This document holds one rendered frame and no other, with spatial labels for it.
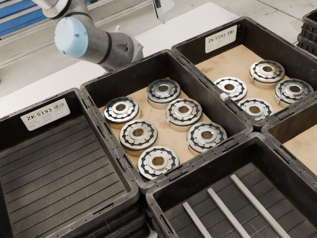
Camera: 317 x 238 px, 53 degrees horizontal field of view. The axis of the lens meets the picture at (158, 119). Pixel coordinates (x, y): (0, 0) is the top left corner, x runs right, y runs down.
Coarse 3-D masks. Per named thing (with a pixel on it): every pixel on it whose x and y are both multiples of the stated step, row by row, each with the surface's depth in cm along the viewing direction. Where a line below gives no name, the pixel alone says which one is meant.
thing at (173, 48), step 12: (228, 24) 102; (252, 24) 102; (204, 36) 100; (276, 36) 95; (312, 60) 86; (228, 96) 80; (312, 96) 78; (240, 108) 77; (288, 108) 76; (252, 120) 74; (264, 120) 74
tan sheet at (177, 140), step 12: (132, 96) 98; (144, 96) 98; (144, 108) 94; (156, 108) 94; (156, 120) 91; (204, 120) 89; (168, 132) 87; (180, 132) 87; (168, 144) 84; (180, 144) 84; (132, 156) 83; (180, 156) 81; (192, 156) 81
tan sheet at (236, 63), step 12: (240, 48) 110; (216, 60) 106; (228, 60) 106; (240, 60) 105; (252, 60) 104; (204, 72) 103; (216, 72) 102; (228, 72) 102; (240, 72) 101; (252, 84) 97; (252, 96) 93; (264, 96) 93; (276, 108) 89
